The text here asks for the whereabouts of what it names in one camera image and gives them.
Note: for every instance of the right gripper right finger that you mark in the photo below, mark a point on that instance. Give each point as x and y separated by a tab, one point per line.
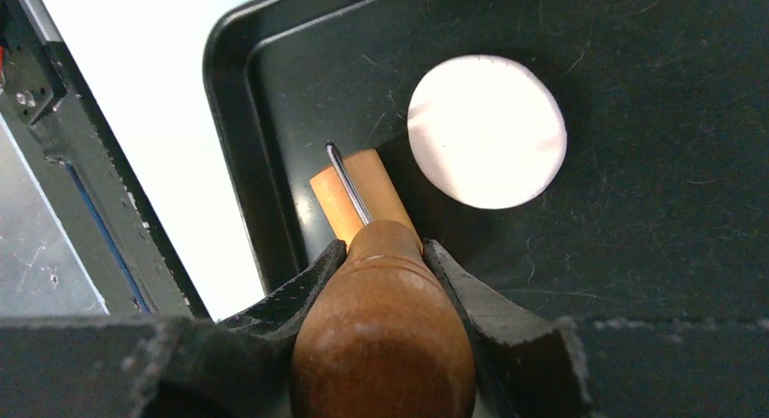
529	366

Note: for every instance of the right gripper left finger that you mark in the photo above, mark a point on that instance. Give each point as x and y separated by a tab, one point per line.
161	366

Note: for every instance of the wooden dough roller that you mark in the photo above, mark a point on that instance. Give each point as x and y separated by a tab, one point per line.
382	339

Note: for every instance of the black baking tray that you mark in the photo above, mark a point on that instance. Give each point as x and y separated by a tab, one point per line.
661	206

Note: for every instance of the white dough ball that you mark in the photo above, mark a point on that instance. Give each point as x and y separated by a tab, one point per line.
486	131

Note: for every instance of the aluminium frame with cable duct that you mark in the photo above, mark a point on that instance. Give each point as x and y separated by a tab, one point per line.
41	272

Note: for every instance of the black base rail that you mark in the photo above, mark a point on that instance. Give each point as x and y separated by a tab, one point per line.
115	233

